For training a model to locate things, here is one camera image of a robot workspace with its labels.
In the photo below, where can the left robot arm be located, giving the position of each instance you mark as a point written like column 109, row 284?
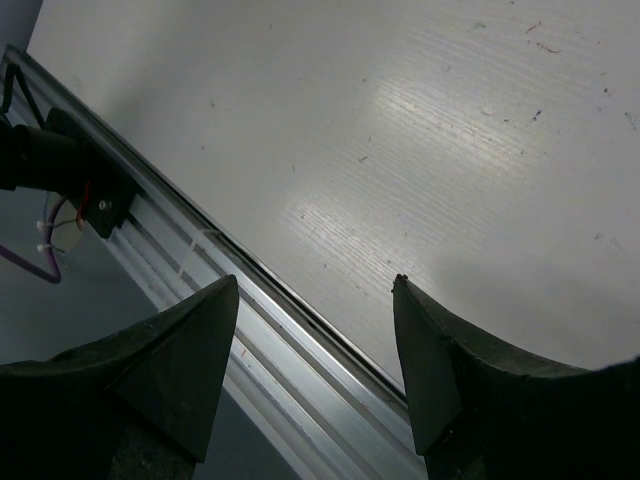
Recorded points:
column 38, row 159

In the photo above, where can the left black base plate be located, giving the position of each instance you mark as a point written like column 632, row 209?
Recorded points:
column 107, row 190

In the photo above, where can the aluminium frame rail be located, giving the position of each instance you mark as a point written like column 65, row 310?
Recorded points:
column 138, row 404

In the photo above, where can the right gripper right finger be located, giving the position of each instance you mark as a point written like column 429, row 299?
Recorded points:
column 482, row 408

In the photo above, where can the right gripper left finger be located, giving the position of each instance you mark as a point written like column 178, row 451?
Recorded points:
column 138, row 404

